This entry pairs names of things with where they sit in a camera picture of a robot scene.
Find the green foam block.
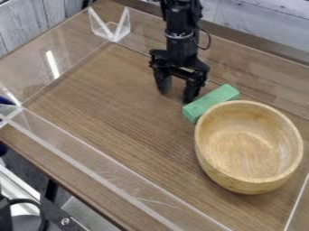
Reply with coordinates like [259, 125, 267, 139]
[182, 84, 241, 124]

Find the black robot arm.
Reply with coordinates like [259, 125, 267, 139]
[150, 0, 212, 104]

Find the blue object at left edge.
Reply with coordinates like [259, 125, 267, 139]
[0, 96, 15, 105]

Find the black cable loop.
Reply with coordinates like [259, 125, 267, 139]
[0, 198, 51, 231]

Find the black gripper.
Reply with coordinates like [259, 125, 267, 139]
[150, 30, 211, 104]

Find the black table leg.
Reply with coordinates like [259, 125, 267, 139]
[45, 180, 59, 202]

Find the brown wooden bowl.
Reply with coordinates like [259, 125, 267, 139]
[194, 100, 304, 195]

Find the clear acrylic corner bracket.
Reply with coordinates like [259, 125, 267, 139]
[87, 7, 130, 42]

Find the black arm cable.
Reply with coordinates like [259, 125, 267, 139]
[193, 27, 213, 51]

